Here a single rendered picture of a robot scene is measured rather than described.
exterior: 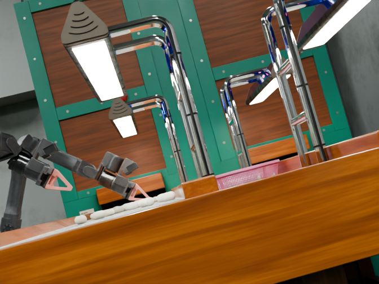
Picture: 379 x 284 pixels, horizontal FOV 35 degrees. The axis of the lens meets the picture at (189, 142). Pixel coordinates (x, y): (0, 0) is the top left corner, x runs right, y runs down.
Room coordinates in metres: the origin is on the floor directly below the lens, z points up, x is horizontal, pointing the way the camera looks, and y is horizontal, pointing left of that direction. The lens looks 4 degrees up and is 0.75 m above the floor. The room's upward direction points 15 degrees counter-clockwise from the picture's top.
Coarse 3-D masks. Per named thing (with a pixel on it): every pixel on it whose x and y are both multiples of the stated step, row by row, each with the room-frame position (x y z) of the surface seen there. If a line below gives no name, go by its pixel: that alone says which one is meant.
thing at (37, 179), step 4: (44, 168) 1.83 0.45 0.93; (24, 172) 1.86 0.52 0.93; (28, 172) 1.85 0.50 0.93; (32, 172) 1.85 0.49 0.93; (36, 172) 1.85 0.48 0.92; (28, 176) 1.86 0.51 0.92; (32, 176) 1.86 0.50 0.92; (36, 176) 1.85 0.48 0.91; (40, 176) 1.83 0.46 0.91; (44, 176) 1.87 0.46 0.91; (36, 180) 1.86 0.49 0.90; (40, 180) 1.83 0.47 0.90; (36, 184) 1.83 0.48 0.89
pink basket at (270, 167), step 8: (248, 168) 1.62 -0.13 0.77; (256, 168) 1.63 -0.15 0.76; (264, 168) 1.65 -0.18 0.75; (272, 168) 1.68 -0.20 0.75; (216, 176) 1.63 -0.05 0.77; (224, 176) 1.63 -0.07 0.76; (232, 176) 1.62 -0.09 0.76; (240, 176) 1.62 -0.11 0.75; (248, 176) 1.63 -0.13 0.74; (256, 176) 1.64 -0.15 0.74; (264, 176) 1.65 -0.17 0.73; (224, 184) 1.63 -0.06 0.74
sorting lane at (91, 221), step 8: (176, 200) 1.05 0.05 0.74; (136, 208) 1.51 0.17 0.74; (144, 208) 1.06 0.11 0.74; (112, 216) 1.19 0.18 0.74; (120, 216) 0.94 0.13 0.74; (80, 224) 1.37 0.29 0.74; (88, 224) 0.97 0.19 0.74; (56, 232) 1.06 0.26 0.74; (24, 240) 1.11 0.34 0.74; (32, 240) 0.93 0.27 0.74; (0, 248) 0.93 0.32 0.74
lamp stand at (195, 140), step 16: (160, 16) 1.23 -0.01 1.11; (112, 32) 1.22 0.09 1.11; (128, 32) 1.23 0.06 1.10; (128, 48) 1.38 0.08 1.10; (176, 48) 1.23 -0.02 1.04; (176, 64) 1.23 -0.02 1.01; (176, 80) 1.38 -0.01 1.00; (176, 96) 1.39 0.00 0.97; (192, 96) 1.24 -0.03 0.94; (192, 112) 1.23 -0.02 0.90; (192, 128) 1.23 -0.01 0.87; (192, 144) 1.31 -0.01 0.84; (208, 160) 1.23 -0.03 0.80
